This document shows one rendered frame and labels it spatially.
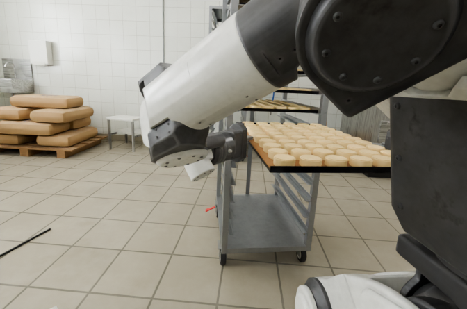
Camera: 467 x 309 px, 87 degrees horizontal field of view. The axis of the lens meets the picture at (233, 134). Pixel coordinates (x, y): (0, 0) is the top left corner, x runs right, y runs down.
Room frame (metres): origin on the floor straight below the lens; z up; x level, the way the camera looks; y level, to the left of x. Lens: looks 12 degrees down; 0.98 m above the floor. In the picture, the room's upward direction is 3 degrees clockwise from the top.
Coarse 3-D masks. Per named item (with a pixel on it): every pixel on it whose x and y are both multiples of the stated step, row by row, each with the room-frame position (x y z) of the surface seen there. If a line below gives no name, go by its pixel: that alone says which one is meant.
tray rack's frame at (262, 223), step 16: (224, 0) 1.73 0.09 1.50; (224, 16) 1.73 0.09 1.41; (240, 208) 1.55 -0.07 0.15; (256, 208) 1.56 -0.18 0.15; (272, 208) 1.57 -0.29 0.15; (240, 224) 1.35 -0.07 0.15; (256, 224) 1.36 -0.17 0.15; (272, 224) 1.37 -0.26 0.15; (288, 224) 1.38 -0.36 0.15; (240, 240) 1.20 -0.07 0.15; (256, 240) 1.20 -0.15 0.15; (272, 240) 1.21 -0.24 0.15; (288, 240) 1.22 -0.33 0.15
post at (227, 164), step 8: (232, 0) 1.12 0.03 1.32; (232, 8) 1.12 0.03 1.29; (232, 120) 1.13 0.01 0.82; (224, 168) 1.12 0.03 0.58; (224, 176) 1.12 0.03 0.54; (224, 184) 1.12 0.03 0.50; (224, 192) 1.12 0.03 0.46; (224, 200) 1.12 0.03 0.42; (224, 208) 1.12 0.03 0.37; (224, 216) 1.12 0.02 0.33; (224, 224) 1.12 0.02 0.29; (224, 232) 1.12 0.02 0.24; (224, 240) 1.12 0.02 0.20; (224, 248) 1.12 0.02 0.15
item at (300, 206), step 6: (276, 174) 1.78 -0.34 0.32; (282, 180) 1.63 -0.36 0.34; (282, 186) 1.56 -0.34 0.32; (288, 186) 1.50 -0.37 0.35; (288, 192) 1.46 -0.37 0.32; (294, 198) 1.39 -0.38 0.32; (300, 204) 1.29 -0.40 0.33; (300, 210) 1.24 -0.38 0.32; (306, 210) 1.21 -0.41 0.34; (306, 216) 1.18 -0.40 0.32
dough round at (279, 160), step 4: (276, 156) 0.55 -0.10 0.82; (280, 156) 0.55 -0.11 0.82; (284, 156) 0.55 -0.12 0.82; (288, 156) 0.55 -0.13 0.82; (292, 156) 0.55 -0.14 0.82; (276, 160) 0.54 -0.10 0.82; (280, 160) 0.53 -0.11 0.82; (284, 160) 0.53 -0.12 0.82; (288, 160) 0.53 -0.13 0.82; (292, 160) 0.53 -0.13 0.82; (276, 164) 0.53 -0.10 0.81; (280, 164) 0.53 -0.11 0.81; (284, 164) 0.52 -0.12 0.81; (288, 164) 0.52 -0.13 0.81; (292, 164) 0.53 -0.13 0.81
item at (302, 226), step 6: (276, 186) 1.76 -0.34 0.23; (282, 192) 1.61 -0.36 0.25; (282, 198) 1.57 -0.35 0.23; (288, 204) 1.47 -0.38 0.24; (288, 210) 1.40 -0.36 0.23; (294, 210) 1.37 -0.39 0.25; (294, 216) 1.34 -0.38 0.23; (300, 222) 1.27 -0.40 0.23; (300, 228) 1.21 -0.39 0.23; (306, 228) 1.18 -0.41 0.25
